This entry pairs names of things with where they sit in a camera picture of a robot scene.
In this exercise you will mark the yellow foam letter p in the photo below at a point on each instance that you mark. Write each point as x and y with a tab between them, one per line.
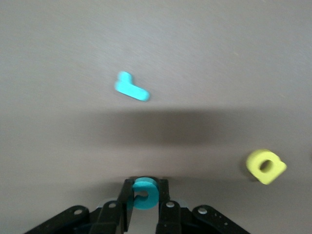
253	165

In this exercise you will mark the brown table cover sheet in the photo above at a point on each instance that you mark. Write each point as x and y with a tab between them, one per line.
73	48

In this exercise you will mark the teal foam letter c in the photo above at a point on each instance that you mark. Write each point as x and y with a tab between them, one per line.
151	195

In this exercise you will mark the teal foam letter r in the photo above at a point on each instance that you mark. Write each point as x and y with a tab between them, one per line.
131	89

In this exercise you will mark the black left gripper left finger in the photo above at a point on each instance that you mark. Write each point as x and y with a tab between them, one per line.
109	219

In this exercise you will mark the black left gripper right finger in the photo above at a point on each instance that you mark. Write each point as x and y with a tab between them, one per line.
170	219

